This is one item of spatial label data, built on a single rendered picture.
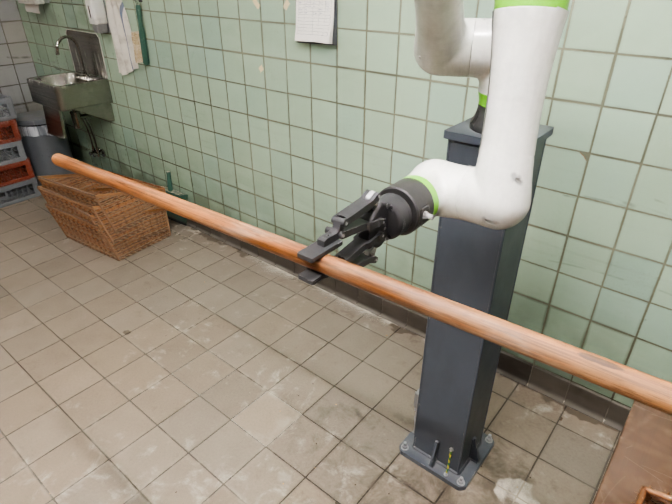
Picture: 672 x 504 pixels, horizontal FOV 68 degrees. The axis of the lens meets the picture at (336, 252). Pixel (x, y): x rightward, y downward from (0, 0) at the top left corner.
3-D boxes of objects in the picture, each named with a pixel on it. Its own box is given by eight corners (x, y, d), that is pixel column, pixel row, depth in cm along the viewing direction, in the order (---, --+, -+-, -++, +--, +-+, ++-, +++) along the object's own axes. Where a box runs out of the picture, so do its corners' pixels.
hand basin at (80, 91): (127, 166, 372) (98, 33, 326) (80, 180, 348) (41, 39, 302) (96, 153, 398) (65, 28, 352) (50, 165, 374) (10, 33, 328)
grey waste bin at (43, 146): (88, 180, 413) (71, 113, 385) (42, 194, 388) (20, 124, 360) (67, 170, 434) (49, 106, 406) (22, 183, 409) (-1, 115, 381)
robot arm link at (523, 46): (506, 17, 88) (480, 8, 79) (575, 15, 81) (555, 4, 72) (476, 217, 99) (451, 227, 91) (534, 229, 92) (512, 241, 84)
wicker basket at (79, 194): (105, 240, 285) (94, 195, 272) (47, 217, 311) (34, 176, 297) (170, 209, 321) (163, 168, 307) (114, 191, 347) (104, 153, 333)
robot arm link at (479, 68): (467, 96, 130) (477, 15, 120) (530, 100, 126) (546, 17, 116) (464, 108, 119) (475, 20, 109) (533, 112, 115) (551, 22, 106)
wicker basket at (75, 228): (108, 267, 295) (97, 226, 281) (55, 242, 322) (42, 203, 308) (173, 235, 330) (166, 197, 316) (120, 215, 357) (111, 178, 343)
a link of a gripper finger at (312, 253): (342, 244, 75) (342, 240, 75) (312, 263, 70) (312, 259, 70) (327, 239, 77) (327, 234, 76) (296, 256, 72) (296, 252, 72)
